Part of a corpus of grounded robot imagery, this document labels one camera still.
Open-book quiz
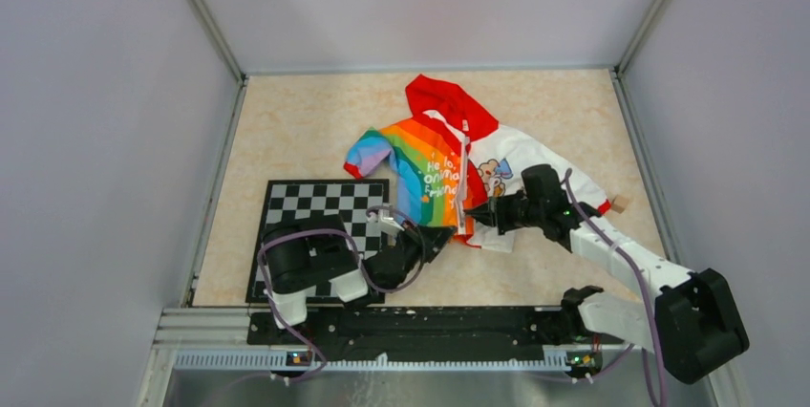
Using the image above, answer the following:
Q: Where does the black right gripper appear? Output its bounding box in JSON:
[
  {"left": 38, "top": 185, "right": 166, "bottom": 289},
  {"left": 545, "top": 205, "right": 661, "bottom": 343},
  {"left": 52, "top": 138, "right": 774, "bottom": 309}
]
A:
[{"left": 464, "top": 189, "right": 545, "bottom": 234}]

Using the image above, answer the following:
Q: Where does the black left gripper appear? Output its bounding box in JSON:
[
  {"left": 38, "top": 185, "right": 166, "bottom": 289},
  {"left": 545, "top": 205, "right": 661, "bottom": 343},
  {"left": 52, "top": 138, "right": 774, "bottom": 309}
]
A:
[{"left": 395, "top": 219, "right": 458, "bottom": 275}]

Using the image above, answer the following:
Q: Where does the rainbow and white kids jacket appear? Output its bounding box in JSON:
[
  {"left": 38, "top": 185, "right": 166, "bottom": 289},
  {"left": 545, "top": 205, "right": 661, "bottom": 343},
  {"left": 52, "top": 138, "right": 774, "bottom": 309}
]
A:
[{"left": 344, "top": 75, "right": 611, "bottom": 252}]

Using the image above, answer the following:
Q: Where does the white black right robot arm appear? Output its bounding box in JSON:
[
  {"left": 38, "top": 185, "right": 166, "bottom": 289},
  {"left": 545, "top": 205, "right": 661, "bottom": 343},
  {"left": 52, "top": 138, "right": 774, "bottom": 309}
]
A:
[{"left": 465, "top": 164, "right": 751, "bottom": 384}]

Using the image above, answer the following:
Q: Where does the beige wooden small block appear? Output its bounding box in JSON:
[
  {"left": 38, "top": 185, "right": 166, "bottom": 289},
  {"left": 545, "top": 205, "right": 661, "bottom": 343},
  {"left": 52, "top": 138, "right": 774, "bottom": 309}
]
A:
[{"left": 611, "top": 195, "right": 631, "bottom": 213}]

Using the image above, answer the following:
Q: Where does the black white checkerboard mat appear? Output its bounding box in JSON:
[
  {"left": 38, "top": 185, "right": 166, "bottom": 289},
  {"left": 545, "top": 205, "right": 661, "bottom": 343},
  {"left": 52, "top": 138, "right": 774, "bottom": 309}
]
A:
[{"left": 245, "top": 179, "right": 391, "bottom": 306}]

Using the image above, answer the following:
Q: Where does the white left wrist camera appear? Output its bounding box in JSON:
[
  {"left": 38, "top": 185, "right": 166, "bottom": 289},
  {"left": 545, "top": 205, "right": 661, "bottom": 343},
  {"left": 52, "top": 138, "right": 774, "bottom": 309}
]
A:
[{"left": 376, "top": 209, "right": 404, "bottom": 237}]

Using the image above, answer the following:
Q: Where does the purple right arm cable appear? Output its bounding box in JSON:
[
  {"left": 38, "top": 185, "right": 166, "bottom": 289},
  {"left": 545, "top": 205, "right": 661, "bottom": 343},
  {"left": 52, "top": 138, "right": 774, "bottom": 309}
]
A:
[{"left": 562, "top": 167, "right": 669, "bottom": 407}]

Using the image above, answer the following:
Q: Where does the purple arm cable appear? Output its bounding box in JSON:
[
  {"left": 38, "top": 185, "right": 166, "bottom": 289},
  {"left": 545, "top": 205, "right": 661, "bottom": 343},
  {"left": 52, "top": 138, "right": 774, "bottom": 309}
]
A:
[
  {"left": 562, "top": 167, "right": 669, "bottom": 407},
  {"left": 256, "top": 204, "right": 432, "bottom": 386}
]

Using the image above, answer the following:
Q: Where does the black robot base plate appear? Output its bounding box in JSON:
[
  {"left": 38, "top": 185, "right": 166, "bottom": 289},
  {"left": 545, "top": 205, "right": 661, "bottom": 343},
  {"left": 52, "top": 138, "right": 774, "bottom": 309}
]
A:
[{"left": 246, "top": 306, "right": 592, "bottom": 363}]

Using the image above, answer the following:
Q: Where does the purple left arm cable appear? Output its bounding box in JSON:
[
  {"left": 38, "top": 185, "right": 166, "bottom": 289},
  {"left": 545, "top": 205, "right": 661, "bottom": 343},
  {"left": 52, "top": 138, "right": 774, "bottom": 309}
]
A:
[{"left": 256, "top": 204, "right": 432, "bottom": 386}]

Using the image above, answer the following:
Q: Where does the aluminium frame rail front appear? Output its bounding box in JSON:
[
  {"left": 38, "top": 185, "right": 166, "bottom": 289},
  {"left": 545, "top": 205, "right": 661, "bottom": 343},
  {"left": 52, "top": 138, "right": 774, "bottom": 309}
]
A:
[{"left": 136, "top": 306, "right": 729, "bottom": 407}]

